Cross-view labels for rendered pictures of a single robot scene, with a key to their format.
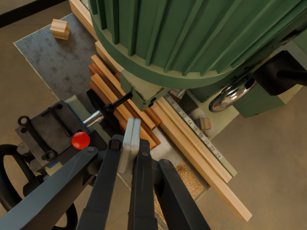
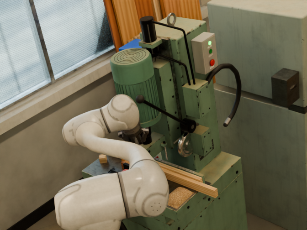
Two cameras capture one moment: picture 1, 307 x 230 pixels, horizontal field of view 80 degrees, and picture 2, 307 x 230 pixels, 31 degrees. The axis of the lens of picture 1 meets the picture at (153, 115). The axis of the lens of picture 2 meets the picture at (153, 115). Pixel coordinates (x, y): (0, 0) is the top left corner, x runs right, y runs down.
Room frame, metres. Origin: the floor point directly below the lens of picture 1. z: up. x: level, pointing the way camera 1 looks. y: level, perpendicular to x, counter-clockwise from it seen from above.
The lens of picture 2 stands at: (-1.70, -1.04, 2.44)
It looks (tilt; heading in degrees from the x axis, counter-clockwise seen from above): 30 degrees down; 29
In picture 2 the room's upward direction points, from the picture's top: 10 degrees counter-clockwise
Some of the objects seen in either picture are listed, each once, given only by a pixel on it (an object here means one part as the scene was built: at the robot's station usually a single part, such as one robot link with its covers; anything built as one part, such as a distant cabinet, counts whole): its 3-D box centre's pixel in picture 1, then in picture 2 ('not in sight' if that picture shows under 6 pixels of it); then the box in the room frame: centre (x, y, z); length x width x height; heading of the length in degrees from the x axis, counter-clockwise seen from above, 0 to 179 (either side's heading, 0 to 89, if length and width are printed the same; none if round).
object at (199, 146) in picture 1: (144, 86); (150, 164); (0.19, 0.06, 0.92); 0.60 x 0.02 x 0.05; 73
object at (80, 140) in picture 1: (81, 140); not in sight; (-0.01, 0.08, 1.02); 0.03 x 0.03 x 0.01
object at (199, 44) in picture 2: not in sight; (204, 53); (0.42, -0.19, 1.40); 0.10 x 0.06 x 0.16; 163
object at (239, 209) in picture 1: (167, 126); (166, 174); (0.13, -0.05, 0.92); 0.55 x 0.02 x 0.04; 73
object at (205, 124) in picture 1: (203, 124); not in sight; (0.23, -0.15, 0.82); 0.03 x 0.03 x 0.04; 38
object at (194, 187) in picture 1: (177, 193); (177, 195); (0.01, -0.15, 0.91); 0.12 x 0.09 x 0.03; 163
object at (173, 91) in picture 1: (176, 94); not in sight; (0.27, -0.02, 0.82); 0.04 x 0.03 x 0.03; 93
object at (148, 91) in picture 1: (158, 76); (151, 148); (0.18, 0.03, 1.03); 0.14 x 0.07 x 0.09; 163
